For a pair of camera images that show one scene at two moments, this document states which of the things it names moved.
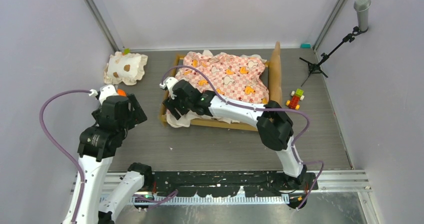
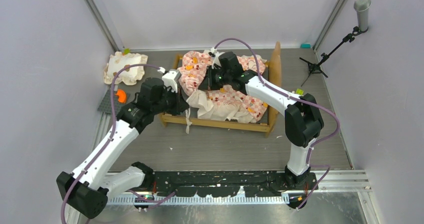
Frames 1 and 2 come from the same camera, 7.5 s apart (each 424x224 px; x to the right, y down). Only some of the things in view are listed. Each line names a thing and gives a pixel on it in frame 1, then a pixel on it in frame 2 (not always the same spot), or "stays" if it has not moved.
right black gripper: [171, 104] → [208, 83]
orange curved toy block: [121, 93] stays
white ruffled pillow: [128, 68] stays
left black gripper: [137, 115] → [180, 105]
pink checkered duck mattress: [238, 78] stays
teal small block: [305, 46] stays
